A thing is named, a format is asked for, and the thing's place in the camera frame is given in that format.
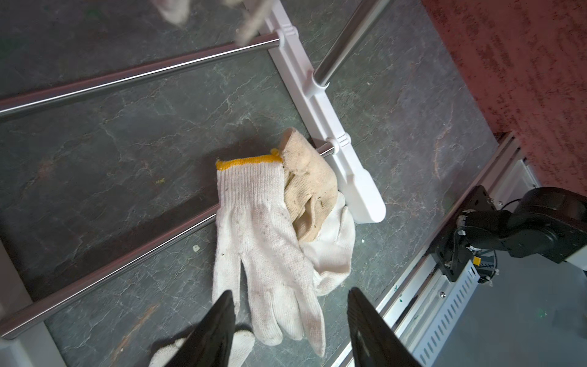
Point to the aluminium front rail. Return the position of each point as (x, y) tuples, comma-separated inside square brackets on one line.
[(412, 303)]

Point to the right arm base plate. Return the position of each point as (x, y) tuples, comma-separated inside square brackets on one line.
[(450, 248)]

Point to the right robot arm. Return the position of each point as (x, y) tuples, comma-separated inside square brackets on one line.
[(547, 221)]

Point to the clothes rack with steel bars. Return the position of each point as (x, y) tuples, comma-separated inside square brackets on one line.
[(25, 340)]

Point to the beige glove on pile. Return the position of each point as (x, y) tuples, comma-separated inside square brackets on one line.
[(311, 189)]

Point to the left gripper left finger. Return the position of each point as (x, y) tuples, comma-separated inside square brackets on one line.
[(220, 320)]

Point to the yellow cuff white glove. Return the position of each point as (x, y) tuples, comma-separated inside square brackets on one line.
[(173, 11)]

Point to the black cuff white glove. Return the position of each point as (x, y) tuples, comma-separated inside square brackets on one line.
[(253, 22)]

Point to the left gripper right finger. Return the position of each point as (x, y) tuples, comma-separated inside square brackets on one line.
[(373, 342)]

